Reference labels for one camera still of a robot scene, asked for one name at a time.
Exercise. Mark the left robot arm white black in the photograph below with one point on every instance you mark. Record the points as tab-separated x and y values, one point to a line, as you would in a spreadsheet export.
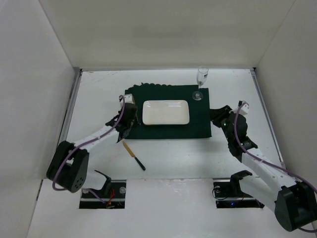
69	168

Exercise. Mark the clear wine glass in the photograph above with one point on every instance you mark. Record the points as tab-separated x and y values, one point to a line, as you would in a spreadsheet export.
201	78

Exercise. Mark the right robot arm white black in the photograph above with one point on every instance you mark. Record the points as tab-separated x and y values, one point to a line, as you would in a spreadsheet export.
290	197

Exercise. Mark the right aluminium table rail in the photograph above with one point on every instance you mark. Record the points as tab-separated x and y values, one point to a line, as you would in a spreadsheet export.
257	86

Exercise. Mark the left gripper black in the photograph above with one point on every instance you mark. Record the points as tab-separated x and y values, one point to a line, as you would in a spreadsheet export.
126	130

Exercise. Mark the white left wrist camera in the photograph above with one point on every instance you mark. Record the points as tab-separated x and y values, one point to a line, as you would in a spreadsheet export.
128	98

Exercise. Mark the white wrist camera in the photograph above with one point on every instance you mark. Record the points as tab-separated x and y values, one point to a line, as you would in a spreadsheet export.
128	98
243	108

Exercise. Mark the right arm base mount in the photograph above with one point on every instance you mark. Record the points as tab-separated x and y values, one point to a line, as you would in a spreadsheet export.
228	194

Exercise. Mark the white rectangular plate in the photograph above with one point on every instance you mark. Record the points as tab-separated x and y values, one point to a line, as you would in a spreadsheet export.
165	112

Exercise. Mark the gold knife dark green handle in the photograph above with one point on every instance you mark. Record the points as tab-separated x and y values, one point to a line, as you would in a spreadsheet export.
133	155

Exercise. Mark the aluminium table rail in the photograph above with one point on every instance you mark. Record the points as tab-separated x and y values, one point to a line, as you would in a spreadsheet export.
68	115
257	86

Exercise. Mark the left aluminium table rail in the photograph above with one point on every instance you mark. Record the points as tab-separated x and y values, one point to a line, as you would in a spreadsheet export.
68	115

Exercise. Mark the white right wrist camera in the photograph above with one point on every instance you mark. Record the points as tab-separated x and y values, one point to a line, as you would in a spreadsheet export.
243	108

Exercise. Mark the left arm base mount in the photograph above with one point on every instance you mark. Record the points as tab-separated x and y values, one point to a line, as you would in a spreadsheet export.
102	192

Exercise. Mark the dark green cloth placemat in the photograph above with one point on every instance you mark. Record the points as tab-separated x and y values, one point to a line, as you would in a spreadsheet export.
199	125

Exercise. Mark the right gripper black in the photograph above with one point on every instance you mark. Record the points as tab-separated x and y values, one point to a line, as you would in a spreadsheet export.
220	114

